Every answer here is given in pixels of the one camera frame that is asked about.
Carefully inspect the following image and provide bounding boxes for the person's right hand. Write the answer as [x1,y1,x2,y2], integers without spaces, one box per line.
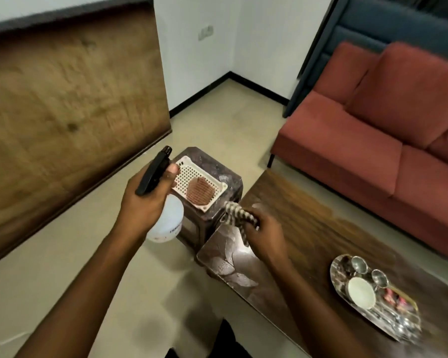
[243,207,289,267]

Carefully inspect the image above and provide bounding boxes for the person's left hand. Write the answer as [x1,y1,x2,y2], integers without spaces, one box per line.
[114,162,180,238]

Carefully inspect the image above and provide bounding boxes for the striped grey cloth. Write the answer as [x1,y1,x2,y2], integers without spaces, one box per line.
[220,201,260,247]

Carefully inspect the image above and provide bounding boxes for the white spray bottle black trigger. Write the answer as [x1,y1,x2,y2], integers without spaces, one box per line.
[135,146,185,243]

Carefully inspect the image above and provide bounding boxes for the person's right forearm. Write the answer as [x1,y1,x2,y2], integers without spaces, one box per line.
[267,255,374,358]

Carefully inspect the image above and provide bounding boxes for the person's left forearm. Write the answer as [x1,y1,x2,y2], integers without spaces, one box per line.
[13,222,148,358]

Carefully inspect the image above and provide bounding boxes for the white perforated plastic tray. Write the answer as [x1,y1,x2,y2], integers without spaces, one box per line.
[170,156,228,213]

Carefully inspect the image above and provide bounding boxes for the brown round scrub pad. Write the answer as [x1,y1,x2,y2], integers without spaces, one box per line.
[186,177,214,205]

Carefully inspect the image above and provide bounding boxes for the dark marble side stool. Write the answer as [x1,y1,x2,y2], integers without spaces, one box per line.
[173,147,244,254]

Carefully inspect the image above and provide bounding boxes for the small steel cup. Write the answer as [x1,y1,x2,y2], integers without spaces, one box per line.
[371,269,390,289]
[350,256,369,275]

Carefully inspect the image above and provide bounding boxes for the white small bowl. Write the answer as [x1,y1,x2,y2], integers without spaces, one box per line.
[346,276,377,311]

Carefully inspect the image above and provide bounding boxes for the red fabric sofa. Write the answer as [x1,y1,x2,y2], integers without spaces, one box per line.
[267,42,448,266]

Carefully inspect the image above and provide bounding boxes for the steel oval serving tray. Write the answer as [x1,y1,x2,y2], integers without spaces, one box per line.
[330,254,422,344]

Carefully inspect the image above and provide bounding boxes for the red packets on tray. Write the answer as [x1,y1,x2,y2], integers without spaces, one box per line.
[384,288,409,312]

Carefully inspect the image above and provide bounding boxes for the steel spoons on tray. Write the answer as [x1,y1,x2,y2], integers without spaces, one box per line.
[373,306,420,341]

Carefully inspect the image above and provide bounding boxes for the red sofa back cushion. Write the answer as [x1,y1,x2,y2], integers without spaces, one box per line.
[346,42,448,149]

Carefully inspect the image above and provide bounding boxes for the blue upholstered sofa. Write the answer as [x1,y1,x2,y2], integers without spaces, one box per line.
[282,0,448,118]

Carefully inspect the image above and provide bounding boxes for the wooden wall panel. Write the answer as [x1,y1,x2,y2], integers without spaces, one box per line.
[0,0,172,270]

